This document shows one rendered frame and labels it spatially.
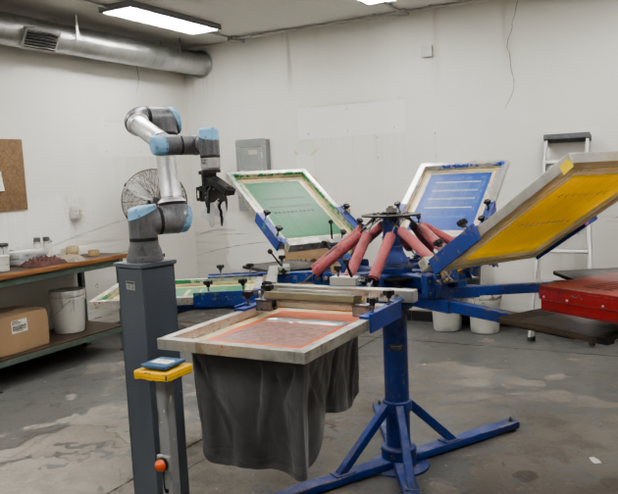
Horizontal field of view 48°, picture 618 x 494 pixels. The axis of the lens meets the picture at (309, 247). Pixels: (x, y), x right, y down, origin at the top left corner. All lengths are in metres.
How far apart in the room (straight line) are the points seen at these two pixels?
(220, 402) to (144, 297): 0.61
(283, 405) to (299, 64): 5.56
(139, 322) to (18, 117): 3.96
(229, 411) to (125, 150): 5.28
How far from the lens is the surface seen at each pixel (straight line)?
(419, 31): 7.05
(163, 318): 2.97
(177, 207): 2.98
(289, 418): 2.38
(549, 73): 6.68
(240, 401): 2.46
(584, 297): 2.48
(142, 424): 3.09
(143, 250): 2.93
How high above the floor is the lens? 1.54
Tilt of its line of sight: 6 degrees down
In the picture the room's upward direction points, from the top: 3 degrees counter-clockwise
